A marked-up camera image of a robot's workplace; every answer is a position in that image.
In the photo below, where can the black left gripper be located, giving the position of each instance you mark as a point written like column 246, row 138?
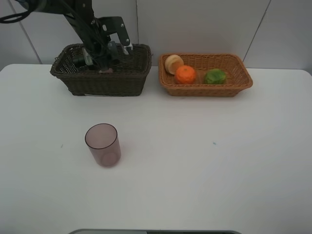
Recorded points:
column 102, row 50

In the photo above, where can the dark green pump bottle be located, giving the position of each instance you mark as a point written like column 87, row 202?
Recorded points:
column 83, row 59

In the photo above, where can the pink lotion bottle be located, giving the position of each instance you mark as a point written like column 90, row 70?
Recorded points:
column 110, row 70

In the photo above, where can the orange tangerine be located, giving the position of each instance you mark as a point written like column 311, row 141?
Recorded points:
column 185, row 75

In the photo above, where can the translucent pink plastic cup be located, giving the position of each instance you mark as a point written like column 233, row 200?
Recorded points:
column 103, row 143

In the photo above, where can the green lime fruit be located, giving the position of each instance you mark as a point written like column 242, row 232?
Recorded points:
column 215, row 76

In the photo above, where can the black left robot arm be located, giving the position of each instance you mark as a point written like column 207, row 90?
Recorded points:
column 94, row 32

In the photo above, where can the dark brown wicker basket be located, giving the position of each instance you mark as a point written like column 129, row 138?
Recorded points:
column 126, row 80

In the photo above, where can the light brown wicker basket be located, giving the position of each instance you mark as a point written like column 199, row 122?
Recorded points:
column 237, row 76

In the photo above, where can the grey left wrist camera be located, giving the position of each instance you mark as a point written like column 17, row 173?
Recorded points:
column 115, row 25

